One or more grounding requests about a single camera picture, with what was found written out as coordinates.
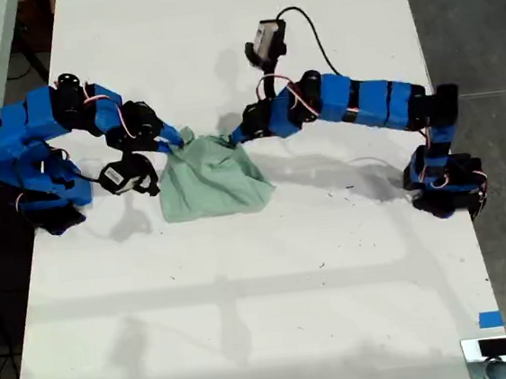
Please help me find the pale green T-shirt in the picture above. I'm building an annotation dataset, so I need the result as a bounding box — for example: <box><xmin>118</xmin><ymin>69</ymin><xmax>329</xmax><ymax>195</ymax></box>
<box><xmin>151</xmin><ymin>116</ymin><xmax>280</xmax><ymax>225</ymax></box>

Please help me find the short blue tape piece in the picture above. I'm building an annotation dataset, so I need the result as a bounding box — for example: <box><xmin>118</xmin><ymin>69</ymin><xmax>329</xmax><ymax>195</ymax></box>
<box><xmin>477</xmin><ymin>310</ymin><xmax>506</xmax><ymax>330</ymax></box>

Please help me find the small black box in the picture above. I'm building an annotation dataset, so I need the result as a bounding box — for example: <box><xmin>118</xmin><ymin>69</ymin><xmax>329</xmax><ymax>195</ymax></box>
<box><xmin>477</xmin><ymin>337</ymin><xmax>506</xmax><ymax>359</ymax></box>

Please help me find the black camera stalk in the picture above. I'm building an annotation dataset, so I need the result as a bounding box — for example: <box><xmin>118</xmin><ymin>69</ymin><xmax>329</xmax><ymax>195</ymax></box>
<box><xmin>122</xmin><ymin>150</ymin><xmax>162</xmax><ymax>200</ymax></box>
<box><xmin>258</xmin><ymin>58</ymin><xmax>284</xmax><ymax>101</ymax></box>

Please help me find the black camera box white label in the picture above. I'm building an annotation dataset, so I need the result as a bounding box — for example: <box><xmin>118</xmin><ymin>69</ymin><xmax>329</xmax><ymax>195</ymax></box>
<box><xmin>96</xmin><ymin>158</ymin><xmax>146</xmax><ymax>198</ymax></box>

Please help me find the black camera box grey face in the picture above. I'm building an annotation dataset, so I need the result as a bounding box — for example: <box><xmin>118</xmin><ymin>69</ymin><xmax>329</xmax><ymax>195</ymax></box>
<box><xmin>242</xmin><ymin>17</ymin><xmax>292</xmax><ymax>69</ymax></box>

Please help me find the black camera cable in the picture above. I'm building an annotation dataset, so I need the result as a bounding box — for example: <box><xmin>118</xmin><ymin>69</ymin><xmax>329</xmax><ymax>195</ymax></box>
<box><xmin>276</xmin><ymin>2</ymin><xmax>342</xmax><ymax>83</ymax></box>

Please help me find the black floor cable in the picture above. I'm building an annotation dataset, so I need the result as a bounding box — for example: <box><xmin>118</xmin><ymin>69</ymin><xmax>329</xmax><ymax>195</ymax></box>
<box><xmin>1</xmin><ymin>36</ymin><xmax>54</xmax><ymax>89</ymax></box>

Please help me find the metal table bracket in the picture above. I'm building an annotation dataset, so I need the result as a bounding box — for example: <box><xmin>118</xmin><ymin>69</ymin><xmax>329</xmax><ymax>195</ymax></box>
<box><xmin>459</xmin><ymin>333</ymin><xmax>506</xmax><ymax>366</ymax></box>

